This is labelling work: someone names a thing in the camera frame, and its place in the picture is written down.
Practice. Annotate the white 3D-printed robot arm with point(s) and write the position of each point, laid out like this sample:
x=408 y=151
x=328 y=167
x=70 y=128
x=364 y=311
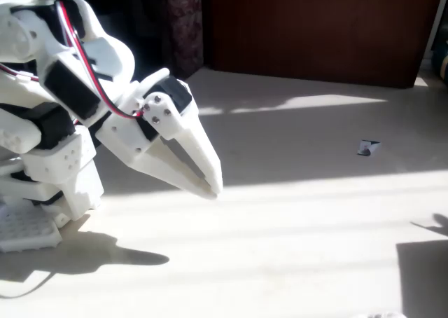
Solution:
x=17 y=41

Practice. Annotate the dark brown wooden cabinet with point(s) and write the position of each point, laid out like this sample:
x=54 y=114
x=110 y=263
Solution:
x=315 y=27

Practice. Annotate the dark teal round object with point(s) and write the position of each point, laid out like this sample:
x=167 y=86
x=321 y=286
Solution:
x=440 y=60

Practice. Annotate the small printed paper label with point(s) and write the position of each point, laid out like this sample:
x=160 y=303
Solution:
x=367 y=148

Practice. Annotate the white perforated base plate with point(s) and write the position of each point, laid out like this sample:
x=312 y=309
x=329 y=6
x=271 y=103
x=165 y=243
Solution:
x=24 y=230

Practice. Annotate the white door frame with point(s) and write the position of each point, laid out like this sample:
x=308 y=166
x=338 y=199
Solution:
x=432 y=31

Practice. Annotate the white knitted work glove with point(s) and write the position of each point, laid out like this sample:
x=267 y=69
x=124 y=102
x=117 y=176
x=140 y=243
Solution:
x=385 y=315

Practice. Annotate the dark patterned curtain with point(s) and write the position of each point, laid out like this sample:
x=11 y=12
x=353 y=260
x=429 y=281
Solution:
x=183 y=27

